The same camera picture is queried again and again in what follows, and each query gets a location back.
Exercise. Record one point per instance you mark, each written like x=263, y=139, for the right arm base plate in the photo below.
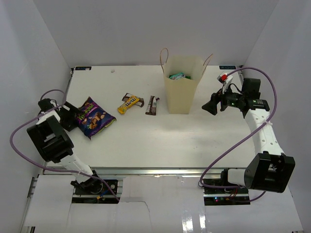
x=223, y=196

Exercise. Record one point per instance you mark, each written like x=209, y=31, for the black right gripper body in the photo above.
x=231, y=100

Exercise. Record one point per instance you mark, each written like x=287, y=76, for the beige paper bag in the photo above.
x=180, y=93

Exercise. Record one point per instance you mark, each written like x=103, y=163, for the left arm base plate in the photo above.
x=96, y=187

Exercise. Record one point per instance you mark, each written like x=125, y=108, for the right blue table label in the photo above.
x=227, y=67

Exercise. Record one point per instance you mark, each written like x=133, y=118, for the blue table label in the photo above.
x=83, y=68
x=227, y=67

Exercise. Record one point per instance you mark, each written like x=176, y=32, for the brown Hershey's chocolate bar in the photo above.
x=151, y=108

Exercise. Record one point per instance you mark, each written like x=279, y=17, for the left blue table label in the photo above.
x=83, y=68

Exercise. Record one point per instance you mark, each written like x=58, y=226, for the aluminium front rail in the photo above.
x=148, y=171

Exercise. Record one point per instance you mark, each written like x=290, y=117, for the teal Fox's candy bag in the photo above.
x=177, y=76

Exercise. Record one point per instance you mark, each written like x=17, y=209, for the dark purple nut snack bag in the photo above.
x=92, y=118

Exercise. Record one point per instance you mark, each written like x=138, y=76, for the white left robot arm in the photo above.
x=50, y=138

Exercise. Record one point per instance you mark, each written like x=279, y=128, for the yellow M&M's packet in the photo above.
x=132, y=100

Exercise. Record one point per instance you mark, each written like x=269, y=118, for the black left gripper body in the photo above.
x=67, y=120

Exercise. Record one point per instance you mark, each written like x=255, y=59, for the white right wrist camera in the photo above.
x=225, y=79

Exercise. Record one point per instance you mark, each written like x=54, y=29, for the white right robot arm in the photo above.
x=271, y=169

